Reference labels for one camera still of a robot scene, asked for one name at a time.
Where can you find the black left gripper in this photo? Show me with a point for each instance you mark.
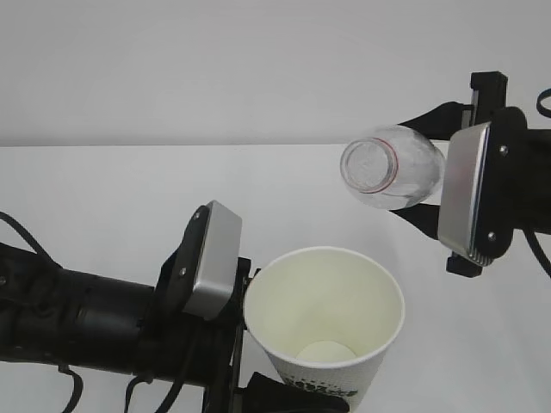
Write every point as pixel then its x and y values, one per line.
pixel 186 349

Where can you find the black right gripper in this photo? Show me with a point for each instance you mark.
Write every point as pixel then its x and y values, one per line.
pixel 495 217

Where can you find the clear plastic water bottle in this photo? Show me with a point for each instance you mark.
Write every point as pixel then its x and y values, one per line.
pixel 394 167

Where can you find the white paper coffee cup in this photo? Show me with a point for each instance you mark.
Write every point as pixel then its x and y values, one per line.
pixel 325 317

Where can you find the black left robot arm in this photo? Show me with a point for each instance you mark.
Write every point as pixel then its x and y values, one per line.
pixel 69 319

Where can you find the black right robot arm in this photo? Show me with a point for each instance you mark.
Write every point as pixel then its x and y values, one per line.
pixel 531 186

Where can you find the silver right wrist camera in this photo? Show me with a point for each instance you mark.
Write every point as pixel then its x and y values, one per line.
pixel 461 190

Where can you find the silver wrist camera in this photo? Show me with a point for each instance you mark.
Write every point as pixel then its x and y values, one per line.
pixel 461 190
pixel 215 278

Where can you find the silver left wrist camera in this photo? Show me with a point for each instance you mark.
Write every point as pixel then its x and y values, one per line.
pixel 215 278

